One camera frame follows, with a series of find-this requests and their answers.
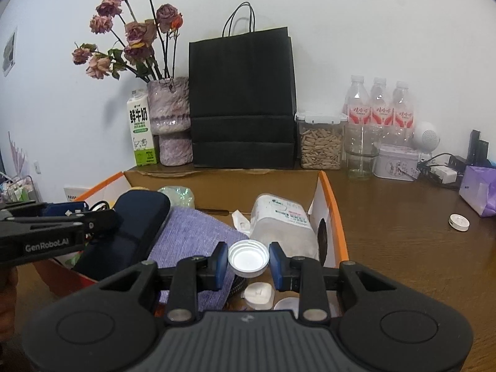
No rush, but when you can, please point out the pink marbled vase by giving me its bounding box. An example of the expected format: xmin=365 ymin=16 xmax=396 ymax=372
xmin=146 ymin=77 xmax=193 ymax=166

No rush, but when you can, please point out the white ribbed bottle cap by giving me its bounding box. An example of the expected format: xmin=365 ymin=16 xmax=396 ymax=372
xmin=227 ymin=239 xmax=269 ymax=278

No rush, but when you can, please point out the person's left hand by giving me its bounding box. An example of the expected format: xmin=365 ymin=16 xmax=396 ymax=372
xmin=0 ymin=267 xmax=19 ymax=334

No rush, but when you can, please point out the large white tissue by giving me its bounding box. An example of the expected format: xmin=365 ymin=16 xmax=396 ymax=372
xmin=231 ymin=209 xmax=253 ymax=238

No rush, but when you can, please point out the iridescent plastic wrap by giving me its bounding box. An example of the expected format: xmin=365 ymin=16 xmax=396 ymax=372
xmin=157 ymin=186 xmax=196 ymax=210

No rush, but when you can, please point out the white round lid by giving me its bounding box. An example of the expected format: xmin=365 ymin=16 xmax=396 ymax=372
xmin=273 ymin=297 xmax=301 ymax=319
xmin=242 ymin=281 xmax=276 ymax=311

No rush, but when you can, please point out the orange cardboard box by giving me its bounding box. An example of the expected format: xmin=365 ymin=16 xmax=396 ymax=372
xmin=33 ymin=170 xmax=349 ymax=318

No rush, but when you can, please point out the small white round cap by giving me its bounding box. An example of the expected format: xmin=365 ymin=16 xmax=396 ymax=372
xmin=448 ymin=213 xmax=471 ymax=233

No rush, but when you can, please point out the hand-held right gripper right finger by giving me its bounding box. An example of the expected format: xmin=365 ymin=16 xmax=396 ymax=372
xmin=268 ymin=241 xmax=398 ymax=323

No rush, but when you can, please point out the purple woven pouch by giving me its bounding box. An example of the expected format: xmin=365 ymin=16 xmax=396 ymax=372
xmin=148 ymin=206 xmax=250 ymax=311

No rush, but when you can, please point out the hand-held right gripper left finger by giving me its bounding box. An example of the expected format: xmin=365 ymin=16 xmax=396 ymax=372
xmin=97 ymin=241 xmax=229 ymax=325

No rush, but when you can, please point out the navy blue case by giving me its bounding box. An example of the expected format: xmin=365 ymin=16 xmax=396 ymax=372
xmin=72 ymin=192 xmax=172 ymax=281

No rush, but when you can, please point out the black upright box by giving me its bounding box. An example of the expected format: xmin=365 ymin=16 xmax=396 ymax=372
xmin=467 ymin=129 xmax=491 ymax=168

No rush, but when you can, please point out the clear wet wipes pack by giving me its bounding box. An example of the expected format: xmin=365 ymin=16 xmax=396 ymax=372
xmin=249 ymin=193 xmax=319 ymax=268

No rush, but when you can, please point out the white round speaker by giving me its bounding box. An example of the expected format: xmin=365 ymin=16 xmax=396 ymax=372
xmin=412 ymin=121 xmax=441 ymax=154

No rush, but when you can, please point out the white and green milk carton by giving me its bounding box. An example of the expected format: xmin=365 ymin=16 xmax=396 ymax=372
xmin=126 ymin=88 xmax=157 ymax=167

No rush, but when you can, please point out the white printed tin box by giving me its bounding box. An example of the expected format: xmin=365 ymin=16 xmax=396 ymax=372
xmin=373 ymin=144 xmax=422 ymax=182

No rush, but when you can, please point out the white charger plug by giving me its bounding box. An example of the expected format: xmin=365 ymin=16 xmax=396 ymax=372
xmin=416 ymin=164 xmax=458 ymax=185

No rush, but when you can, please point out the purple tissue pack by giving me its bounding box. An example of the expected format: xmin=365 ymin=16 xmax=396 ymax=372
xmin=459 ymin=165 xmax=496 ymax=218

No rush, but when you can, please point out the metal rack with bottles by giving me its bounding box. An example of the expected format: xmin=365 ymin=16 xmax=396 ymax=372
xmin=0 ymin=171 xmax=36 ymax=205

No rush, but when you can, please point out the wall poster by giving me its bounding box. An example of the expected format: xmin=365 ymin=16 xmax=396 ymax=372
xmin=2 ymin=26 xmax=19 ymax=77

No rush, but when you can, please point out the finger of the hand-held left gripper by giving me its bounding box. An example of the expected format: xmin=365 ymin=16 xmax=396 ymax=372
xmin=0 ymin=209 xmax=122 ymax=237
xmin=0 ymin=201 xmax=90 ymax=221

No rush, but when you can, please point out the purple wall decoration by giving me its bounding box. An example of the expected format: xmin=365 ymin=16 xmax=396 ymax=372
xmin=8 ymin=131 xmax=31 ymax=175

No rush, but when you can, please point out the clear container of seeds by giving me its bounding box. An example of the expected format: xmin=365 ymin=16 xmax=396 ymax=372
xmin=295 ymin=111 xmax=348 ymax=170

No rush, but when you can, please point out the black paper bag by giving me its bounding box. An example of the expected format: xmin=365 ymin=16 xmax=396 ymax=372
xmin=188 ymin=2 xmax=297 ymax=169

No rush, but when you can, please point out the red label water bottle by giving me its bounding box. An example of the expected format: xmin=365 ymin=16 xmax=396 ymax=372
xmin=391 ymin=81 xmax=415 ymax=146
xmin=370 ymin=77 xmax=394 ymax=148
xmin=342 ymin=75 xmax=378 ymax=181

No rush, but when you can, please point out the dried pink rose bouquet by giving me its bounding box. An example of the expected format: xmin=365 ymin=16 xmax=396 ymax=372
xmin=72 ymin=0 xmax=184 ymax=83

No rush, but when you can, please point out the brown wooden desktop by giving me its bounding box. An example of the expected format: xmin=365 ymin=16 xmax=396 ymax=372
xmin=0 ymin=163 xmax=496 ymax=372

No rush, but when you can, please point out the black power strip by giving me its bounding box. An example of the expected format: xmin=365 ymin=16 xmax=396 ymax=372
xmin=445 ymin=155 xmax=470 ymax=170

